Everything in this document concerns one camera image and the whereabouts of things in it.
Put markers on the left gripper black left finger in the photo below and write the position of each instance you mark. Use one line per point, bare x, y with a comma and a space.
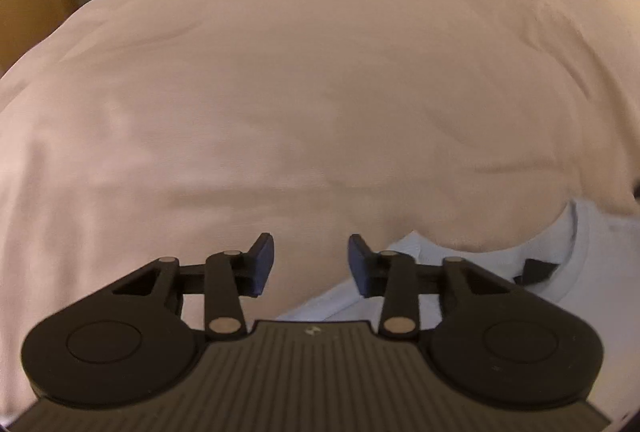
223, 279

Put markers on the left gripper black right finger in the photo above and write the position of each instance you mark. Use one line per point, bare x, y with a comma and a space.
399, 279

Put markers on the light blue t-shirt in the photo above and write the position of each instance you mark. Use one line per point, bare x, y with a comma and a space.
595, 277

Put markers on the white bed sheet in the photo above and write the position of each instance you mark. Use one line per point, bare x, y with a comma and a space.
148, 128

